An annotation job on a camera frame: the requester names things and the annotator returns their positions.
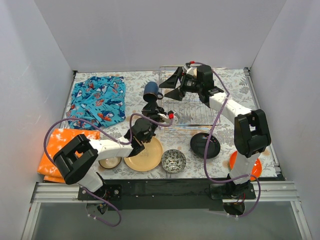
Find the dark blue mug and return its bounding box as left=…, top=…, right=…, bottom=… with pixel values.
left=143, top=81, right=164, bottom=103

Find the floral patterned bowl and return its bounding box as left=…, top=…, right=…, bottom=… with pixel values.
left=161, top=149, right=187, bottom=174

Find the brown rimmed cream bowl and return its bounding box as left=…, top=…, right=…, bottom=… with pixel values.
left=98, top=157, right=122, bottom=170

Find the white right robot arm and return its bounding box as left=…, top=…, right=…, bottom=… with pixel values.
left=159, top=61, right=271, bottom=199

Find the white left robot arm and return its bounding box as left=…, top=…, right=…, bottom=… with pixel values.
left=52, top=101, right=175, bottom=200

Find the beige and brown mug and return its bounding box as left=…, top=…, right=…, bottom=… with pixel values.
left=188, top=68, right=197, bottom=78

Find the floral tablecloth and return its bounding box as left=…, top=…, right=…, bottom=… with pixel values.
left=71, top=67, right=280, bottom=180

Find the beige bear plate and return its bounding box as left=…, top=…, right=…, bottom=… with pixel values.
left=124, top=137, right=163, bottom=172

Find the blue shark print cloth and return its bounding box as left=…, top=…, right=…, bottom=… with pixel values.
left=66, top=76, right=126, bottom=130

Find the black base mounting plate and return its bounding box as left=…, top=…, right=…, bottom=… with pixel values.
left=77, top=179, right=257, bottom=211

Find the orange tie-dye cloth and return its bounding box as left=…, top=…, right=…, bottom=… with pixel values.
left=37, top=128, right=100, bottom=183

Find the orange plate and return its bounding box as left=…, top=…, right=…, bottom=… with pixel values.
left=229, top=151, right=263, bottom=178

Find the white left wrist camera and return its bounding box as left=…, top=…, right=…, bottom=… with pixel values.
left=157, top=111, right=179, bottom=125

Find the chrome wire dish rack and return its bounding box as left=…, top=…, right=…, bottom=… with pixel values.
left=158, top=65, right=221, bottom=132

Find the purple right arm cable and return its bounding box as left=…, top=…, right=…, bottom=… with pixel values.
left=203, top=60, right=262, bottom=219

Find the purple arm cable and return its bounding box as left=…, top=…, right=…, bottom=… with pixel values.
left=203, top=60, right=262, bottom=219
left=43, top=113, right=176, bottom=228

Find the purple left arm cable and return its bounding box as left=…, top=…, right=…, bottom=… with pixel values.
left=43, top=113, right=176, bottom=228

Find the aluminium frame rail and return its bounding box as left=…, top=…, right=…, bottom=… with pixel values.
left=21, top=181, right=312, bottom=240

